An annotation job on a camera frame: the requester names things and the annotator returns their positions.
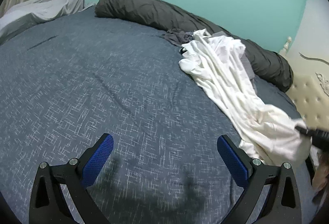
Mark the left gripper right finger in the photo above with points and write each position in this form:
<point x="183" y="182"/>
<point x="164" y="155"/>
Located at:
<point x="282" y="204"/>

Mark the grey knit sweater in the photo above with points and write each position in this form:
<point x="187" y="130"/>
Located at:
<point x="244" y="60"/>

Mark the light grey crumpled sheet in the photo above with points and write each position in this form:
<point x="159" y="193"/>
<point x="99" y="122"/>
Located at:
<point x="33" y="12"/>

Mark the person's right hand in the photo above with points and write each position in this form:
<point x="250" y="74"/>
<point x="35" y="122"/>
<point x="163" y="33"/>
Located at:
<point x="320" y="179"/>

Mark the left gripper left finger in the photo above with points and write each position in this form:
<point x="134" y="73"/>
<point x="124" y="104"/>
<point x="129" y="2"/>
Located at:
<point x="47" y="203"/>

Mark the dark grey rolled duvet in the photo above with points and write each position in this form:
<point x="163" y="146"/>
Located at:
<point x="162" y="15"/>

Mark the white long-sleeve shirt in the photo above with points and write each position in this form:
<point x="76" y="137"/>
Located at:
<point x="267" y="132"/>

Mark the cream tufted headboard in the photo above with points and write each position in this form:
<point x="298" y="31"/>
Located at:
<point x="309" y="90"/>

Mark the dark blue-grey garment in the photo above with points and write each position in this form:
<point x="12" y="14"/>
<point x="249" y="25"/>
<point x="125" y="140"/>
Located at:
<point x="178" y="37"/>

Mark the blue patterned bed cover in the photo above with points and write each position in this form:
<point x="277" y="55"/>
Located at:
<point x="66" y="82"/>

